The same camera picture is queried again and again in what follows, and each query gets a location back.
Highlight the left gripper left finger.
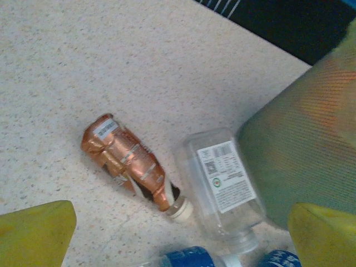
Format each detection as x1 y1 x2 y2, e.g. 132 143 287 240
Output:
0 200 77 267

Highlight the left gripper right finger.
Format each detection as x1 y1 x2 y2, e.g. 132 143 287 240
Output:
288 202 356 267

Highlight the blue label bottle white cap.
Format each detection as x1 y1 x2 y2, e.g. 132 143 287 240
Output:
139 245 244 267
257 249 303 267

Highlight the clear square bottle white label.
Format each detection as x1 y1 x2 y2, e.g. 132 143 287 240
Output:
174 127 269 255

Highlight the crushed copper label bottle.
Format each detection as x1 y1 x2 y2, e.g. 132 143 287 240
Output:
81 112 194 223

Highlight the green bin with bag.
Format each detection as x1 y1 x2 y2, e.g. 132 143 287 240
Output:
235 21 356 231

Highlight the yellow-green bin liner bag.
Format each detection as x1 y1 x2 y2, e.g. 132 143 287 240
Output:
308 19 356 84

